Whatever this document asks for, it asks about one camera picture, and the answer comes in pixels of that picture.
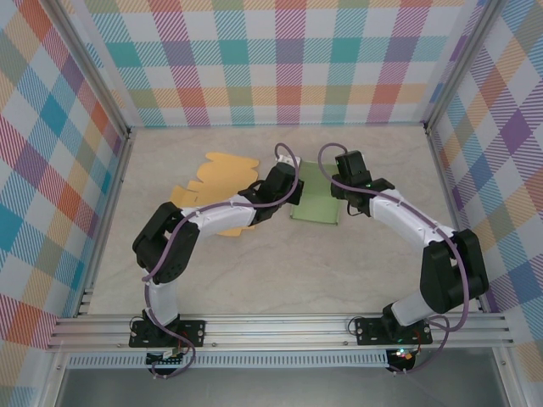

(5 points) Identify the green paper box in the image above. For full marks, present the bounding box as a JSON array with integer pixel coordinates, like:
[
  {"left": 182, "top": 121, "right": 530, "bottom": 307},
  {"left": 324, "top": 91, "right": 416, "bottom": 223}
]
[{"left": 288, "top": 157, "right": 343, "bottom": 226}]

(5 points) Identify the yellow cardboard cutout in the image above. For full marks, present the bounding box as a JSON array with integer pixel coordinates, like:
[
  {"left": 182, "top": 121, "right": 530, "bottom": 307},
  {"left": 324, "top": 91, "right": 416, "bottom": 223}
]
[{"left": 171, "top": 151, "right": 262, "bottom": 238}]

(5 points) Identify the grey metal sheet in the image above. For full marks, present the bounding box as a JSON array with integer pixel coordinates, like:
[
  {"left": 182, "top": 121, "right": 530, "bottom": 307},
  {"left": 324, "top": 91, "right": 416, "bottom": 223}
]
[{"left": 54, "top": 366, "right": 510, "bottom": 407}]

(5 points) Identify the small black circuit board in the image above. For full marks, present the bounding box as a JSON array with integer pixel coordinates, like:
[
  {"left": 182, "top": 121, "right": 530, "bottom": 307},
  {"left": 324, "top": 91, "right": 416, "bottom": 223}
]
[{"left": 145, "top": 349, "right": 188, "bottom": 369}]

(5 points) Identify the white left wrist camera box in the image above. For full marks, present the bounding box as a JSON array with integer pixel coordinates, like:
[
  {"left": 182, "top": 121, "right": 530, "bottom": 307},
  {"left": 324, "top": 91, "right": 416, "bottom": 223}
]
[{"left": 274, "top": 153, "right": 303, "bottom": 171}]

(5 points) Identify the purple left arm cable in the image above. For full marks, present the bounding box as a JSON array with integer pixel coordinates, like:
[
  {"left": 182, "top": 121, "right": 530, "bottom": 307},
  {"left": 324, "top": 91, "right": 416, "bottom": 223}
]
[{"left": 142, "top": 142, "right": 305, "bottom": 381}]

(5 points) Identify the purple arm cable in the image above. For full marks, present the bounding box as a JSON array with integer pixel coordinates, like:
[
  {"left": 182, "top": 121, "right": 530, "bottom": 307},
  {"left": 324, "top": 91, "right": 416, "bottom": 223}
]
[
  {"left": 317, "top": 142, "right": 473, "bottom": 376},
  {"left": 142, "top": 142, "right": 305, "bottom": 381}
]

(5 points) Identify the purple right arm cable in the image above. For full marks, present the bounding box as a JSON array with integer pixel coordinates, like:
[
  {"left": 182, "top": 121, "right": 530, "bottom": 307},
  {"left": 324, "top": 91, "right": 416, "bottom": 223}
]
[{"left": 317, "top": 142, "right": 473, "bottom": 376}]

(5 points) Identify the aluminium side rail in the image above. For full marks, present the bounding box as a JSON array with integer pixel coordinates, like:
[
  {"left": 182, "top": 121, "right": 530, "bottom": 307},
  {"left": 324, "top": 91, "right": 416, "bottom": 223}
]
[
  {"left": 423, "top": 122, "right": 489, "bottom": 313},
  {"left": 74, "top": 126, "right": 136, "bottom": 318}
]

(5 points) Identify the long aluminium base rail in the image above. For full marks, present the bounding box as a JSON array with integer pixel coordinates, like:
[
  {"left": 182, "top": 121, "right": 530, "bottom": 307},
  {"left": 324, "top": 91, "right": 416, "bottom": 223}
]
[{"left": 46, "top": 312, "right": 514, "bottom": 351}]

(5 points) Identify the aluminium frame post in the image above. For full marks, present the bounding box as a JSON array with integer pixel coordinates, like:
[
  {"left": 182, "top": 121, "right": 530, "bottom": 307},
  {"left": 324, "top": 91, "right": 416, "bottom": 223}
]
[
  {"left": 423, "top": 0, "right": 508, "bottom": 137},
  {"left": 53, "top": 0, "right": 132, "bottom": 139}
]

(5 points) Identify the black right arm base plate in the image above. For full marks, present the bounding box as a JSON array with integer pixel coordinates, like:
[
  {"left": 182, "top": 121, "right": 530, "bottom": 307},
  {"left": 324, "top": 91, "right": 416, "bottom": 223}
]
[{"left": 353, "top": 315, "right": 434, "bottom": 347}]

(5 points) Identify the slotted white cable duct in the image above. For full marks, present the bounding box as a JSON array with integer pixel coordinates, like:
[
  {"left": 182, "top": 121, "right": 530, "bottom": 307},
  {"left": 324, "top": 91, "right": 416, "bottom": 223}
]
[{"left": 67, "top": 349, "right": 389, "bottom": 369}]

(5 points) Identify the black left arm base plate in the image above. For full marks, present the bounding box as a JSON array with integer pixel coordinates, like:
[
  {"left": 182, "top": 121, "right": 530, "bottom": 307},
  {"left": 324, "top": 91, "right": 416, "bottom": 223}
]
[{"left": 128, "top": 320, "right": 208, "bottom": 348}]

